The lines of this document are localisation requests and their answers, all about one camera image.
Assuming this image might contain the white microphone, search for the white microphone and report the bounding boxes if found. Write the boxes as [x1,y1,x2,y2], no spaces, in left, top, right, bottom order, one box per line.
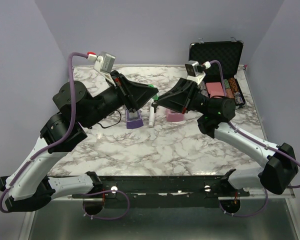
[148,98,156,128]

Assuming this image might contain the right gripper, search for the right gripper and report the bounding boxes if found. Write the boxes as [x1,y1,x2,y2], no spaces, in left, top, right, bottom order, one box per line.
[153,78,211,116]

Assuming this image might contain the pink metronome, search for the pink metronome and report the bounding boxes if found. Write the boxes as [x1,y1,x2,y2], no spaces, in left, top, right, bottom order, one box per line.
[165,109,185,123]

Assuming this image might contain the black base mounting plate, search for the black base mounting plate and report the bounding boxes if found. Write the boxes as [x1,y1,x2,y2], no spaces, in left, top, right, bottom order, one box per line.
[73,175,250,209]

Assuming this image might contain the purple metronome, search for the purple metronome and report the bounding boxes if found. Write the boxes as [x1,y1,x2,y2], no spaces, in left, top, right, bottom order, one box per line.
[125,109,144,130]

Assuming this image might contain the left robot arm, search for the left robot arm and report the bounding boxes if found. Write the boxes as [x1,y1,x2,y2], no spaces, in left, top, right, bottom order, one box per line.
[0,71,158,214]

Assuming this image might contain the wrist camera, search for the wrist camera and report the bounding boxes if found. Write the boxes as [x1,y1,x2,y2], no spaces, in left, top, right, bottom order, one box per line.
[185,60,206,84]
[93,51,116,74]

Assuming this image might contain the black poker chip case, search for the black poker chip case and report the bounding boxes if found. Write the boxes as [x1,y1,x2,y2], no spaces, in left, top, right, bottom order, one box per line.
[188,37,246,109]

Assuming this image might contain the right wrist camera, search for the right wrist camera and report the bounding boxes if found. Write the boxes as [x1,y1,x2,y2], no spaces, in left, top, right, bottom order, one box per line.
[185,60,206,84]

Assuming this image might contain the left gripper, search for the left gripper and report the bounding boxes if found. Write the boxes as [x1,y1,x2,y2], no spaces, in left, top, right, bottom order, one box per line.
[80,70,159,129]

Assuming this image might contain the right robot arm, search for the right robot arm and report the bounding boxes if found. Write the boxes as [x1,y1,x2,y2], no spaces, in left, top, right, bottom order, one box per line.
[152,78,298,196]

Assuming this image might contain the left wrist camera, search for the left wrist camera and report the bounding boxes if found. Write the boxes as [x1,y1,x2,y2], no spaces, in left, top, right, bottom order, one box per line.
[93,51,116,74]

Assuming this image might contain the pink card deck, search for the pink card deck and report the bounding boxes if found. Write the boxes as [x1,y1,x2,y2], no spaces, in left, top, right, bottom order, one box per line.
[205,82,225,98]

